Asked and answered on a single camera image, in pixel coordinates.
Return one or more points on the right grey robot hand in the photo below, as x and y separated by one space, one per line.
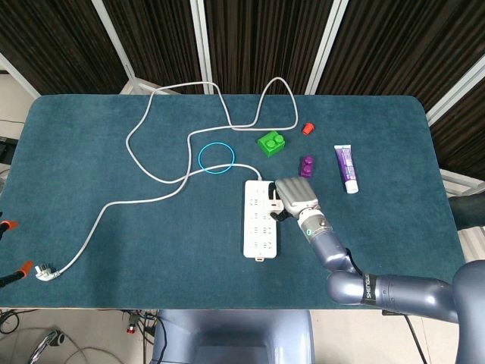
299 195

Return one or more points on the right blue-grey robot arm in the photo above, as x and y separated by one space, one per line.
409 294

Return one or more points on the white power strip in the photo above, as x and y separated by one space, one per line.
257 227

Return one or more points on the purple toy building block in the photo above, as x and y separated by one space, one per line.
307 168

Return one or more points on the purple and white toothpaste tube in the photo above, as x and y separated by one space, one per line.
346 167

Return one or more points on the green toy building block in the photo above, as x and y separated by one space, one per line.
271 146

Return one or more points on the small red plastic peg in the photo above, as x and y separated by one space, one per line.
308 129

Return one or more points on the blue-grey robot torso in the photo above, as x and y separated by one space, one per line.
227 330

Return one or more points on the teal table cloth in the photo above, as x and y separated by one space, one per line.
151 246

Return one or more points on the small red button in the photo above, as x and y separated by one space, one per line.
131 330

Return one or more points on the chrome metal leg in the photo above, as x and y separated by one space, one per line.
47 341

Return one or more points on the black clamp with orange tip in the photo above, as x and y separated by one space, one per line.
9 226
17 273

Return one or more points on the white partition post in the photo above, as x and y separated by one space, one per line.
202 45
454 91
326 45
19 76
114 36

